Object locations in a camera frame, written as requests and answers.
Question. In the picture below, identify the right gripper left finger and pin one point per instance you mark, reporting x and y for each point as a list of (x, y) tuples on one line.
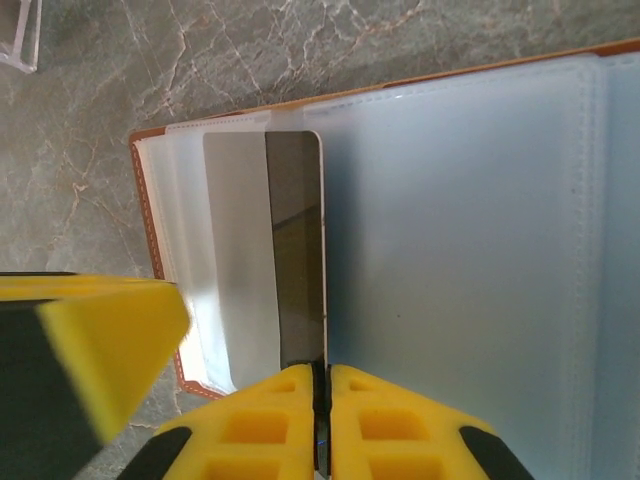
[(250, 435)]

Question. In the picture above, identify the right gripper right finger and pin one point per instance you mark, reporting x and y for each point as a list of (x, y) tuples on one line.
[(400, 435)]

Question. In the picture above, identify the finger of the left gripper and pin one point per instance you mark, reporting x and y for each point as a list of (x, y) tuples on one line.
[(100, 340)]

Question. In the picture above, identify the dark credit card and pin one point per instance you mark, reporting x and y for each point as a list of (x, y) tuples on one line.
[(295, 240)]

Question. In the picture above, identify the brown leather card holder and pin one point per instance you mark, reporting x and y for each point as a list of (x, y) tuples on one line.
[(450, 225)]

